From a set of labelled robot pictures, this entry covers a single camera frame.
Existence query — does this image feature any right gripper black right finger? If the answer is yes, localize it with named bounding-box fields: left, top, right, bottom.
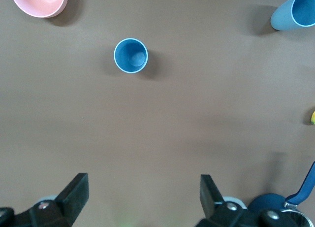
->
left=195, top=174, right=300, bottom=227

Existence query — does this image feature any blue plastic cup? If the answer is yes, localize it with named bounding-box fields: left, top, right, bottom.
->
left=113, top=37, right=149, bottom=74
left=270, top=0, right=315, bottom=31

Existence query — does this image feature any pink bowl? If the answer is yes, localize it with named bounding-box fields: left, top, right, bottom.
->
left=9, top=0, right=69, bottom=18

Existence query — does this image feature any dark blue saucepan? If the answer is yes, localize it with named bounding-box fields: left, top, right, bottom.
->
left=248, top=160, right=315, bottom=227

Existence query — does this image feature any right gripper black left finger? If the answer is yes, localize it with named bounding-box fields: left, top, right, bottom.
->
left=0, top=172, right=90, bottom=227

